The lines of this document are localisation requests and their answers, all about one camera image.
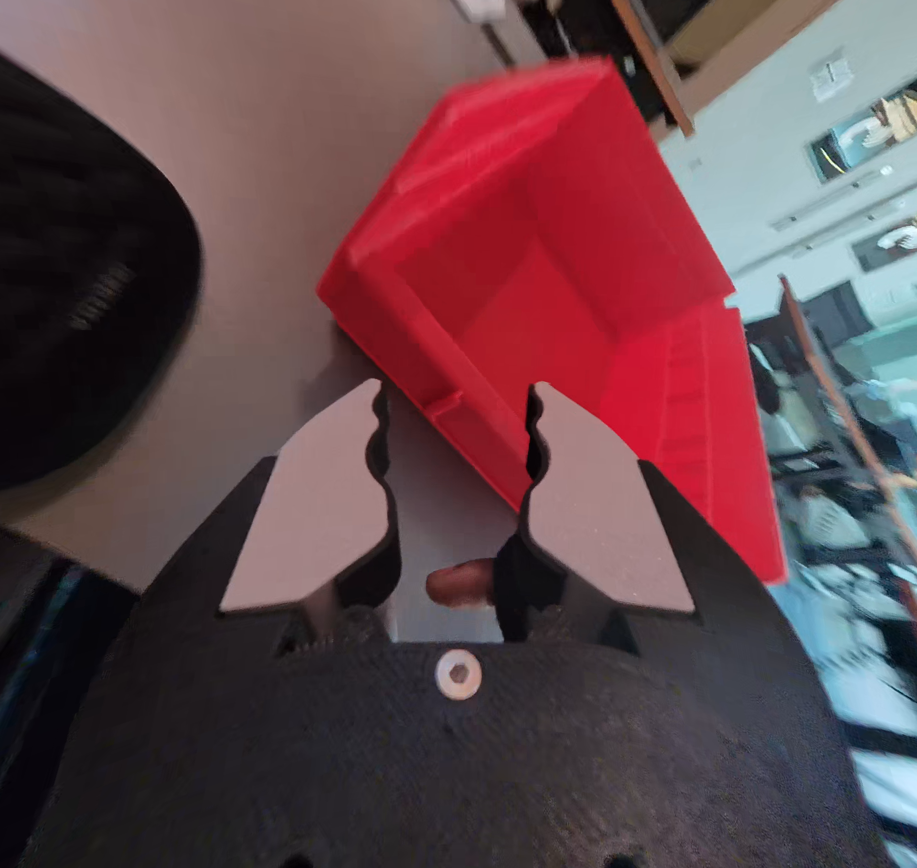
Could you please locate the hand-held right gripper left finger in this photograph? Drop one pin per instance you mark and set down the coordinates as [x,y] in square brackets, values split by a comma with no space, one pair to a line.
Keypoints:
[315,510]

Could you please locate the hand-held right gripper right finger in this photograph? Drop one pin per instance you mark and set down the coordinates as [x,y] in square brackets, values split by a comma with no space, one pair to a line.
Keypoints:
[602,510]

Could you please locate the red plastic bin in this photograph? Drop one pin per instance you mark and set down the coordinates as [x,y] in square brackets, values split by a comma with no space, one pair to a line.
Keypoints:
[573,273]

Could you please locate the person's right hand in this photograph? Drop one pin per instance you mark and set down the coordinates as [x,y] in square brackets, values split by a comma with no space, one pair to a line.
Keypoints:
[462,583]

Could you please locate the row of wooden top desks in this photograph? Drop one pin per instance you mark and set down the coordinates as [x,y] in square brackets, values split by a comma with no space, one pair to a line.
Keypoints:
[845,416]

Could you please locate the black honeycomb cushion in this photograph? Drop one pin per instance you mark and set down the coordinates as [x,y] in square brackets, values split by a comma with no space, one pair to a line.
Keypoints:
[71,295]

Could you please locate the wooden top desk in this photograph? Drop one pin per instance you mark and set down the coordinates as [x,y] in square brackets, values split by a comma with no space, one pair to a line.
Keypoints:
[645,37]

